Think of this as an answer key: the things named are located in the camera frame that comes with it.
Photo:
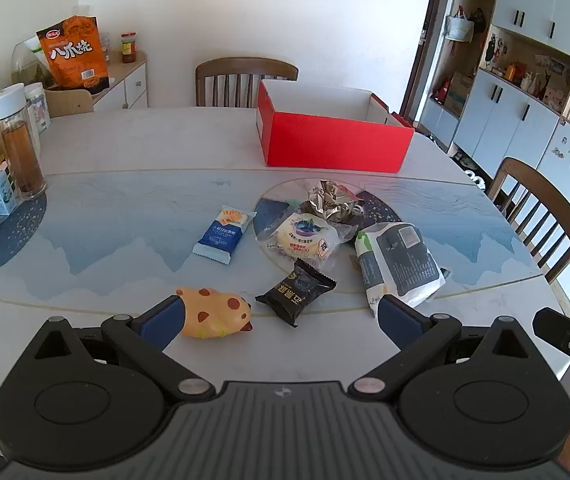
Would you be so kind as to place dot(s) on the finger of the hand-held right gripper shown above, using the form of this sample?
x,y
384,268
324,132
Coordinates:
x,y
560,330

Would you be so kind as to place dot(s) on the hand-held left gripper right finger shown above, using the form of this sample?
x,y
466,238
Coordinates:
x,y
400,322

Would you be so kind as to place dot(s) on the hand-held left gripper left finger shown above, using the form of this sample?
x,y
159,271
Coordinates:
x,y
162,322

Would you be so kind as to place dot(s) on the yellow spotted toy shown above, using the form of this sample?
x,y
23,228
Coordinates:
x,y
215,312

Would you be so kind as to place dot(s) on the large white dark packet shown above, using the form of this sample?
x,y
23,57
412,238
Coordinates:
x,y
400,265

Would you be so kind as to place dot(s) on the blue snack packet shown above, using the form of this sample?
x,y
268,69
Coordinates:
x,y
222,235

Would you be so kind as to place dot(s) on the black snack packet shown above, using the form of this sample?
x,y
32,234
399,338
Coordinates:
x,y
295,292

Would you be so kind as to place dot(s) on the round cake packet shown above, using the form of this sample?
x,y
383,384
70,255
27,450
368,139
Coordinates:
x,y
302,237

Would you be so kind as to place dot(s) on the silver foil packet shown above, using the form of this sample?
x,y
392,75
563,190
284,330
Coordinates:
x,y
327,197

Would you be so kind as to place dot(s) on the red cardboard box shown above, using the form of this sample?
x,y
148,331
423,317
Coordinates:
x,y
335,142

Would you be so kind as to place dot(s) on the brown wooden chair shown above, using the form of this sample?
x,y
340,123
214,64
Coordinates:
x,y
555,205
245,72

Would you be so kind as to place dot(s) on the white shoe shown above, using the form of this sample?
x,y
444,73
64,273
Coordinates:
x,y
471,177
482,182

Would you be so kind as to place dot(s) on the dark sneaker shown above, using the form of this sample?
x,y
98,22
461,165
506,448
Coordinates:
x,y
461,156

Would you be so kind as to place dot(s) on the small blue carton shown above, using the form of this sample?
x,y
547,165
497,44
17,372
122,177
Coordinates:
x,y
2,195

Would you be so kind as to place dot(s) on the white storage cabinet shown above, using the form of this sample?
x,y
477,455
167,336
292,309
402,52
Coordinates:
x,y
520,120

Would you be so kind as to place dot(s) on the glass tea bottle white lid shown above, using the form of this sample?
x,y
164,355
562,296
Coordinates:
x,y
22,160

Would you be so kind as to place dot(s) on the red bag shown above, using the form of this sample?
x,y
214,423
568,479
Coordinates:
x,y
442,90

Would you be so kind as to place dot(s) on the light wooden stand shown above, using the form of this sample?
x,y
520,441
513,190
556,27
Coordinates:
x,y
70,102

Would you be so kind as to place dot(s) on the white wooden-top sideboard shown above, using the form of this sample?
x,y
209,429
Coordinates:
x,y
132,85

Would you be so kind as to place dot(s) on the red-lid sauce jar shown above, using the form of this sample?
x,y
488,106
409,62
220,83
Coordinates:
x,y
128,50

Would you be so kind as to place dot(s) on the orange snack bag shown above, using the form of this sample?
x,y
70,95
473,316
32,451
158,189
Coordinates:
x,y
72,55

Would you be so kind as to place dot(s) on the brown door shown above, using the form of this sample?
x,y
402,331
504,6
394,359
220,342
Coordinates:
x,y
415,35

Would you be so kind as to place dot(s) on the glass dome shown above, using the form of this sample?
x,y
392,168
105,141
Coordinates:
x,y
30,65

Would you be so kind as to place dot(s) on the hanging tote bag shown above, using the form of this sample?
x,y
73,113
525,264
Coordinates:
x,y
460,27

